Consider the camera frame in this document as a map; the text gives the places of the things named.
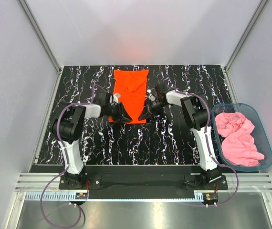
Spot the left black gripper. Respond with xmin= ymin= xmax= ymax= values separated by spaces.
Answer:
xmin=105 ymin=102 xmax=132 ymax=124

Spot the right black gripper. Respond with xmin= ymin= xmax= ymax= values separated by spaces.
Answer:
xmin=138 ymin=98 xmax=167 ymax=122

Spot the orange t shirt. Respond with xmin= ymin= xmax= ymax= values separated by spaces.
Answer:
xmin=114 ymin=69 xmax=149 ymax=124

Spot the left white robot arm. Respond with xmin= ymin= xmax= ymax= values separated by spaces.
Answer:
xmin=50 ymin=92 xmax=132 ymax=189

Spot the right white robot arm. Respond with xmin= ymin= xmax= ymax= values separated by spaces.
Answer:
xmin=138 ymin=84 xmax=222 ymax=189

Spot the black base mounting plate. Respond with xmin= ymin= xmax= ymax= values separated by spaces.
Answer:
xmin=30 ymin=164 xmax=229 ymax=200

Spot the pink t shirt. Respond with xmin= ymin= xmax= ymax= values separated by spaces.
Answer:
xmin=215 ymin=112 xmax=265 ymax=167

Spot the blue plastic basket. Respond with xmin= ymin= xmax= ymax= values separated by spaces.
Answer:
xmin=211 ymin=103 xmax=272 ymax=172

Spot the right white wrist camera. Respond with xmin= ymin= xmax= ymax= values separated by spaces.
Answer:
xmin=146 ymin=89 xmax=156 ymax=103

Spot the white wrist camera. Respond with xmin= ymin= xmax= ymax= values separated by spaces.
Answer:
xmin=110 ymin=93 xmax=120 ymax=106
xmin=146 ymin=89 xmax=156 ymax=103

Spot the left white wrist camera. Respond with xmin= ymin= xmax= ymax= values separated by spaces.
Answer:
xmin=110 ymin=93 xmax=120 ymax=106

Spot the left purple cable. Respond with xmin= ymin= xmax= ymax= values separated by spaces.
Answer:
xmin=39 ymin=83 xmax=108 ymax=227

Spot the purple cable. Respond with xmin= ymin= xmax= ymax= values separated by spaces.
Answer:
xmin=147 ymin=87 xmax=241 ymax=207
xmin=39 ymin=83 xmax=108 ymax=227

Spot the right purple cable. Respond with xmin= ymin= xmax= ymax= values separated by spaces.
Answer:
xmin=147 ymin=87 xmax=241 ymax=207

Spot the white slotted cable duct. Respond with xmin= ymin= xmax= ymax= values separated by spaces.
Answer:
xmin=25 ymin=190 xmax=219 ymax=203

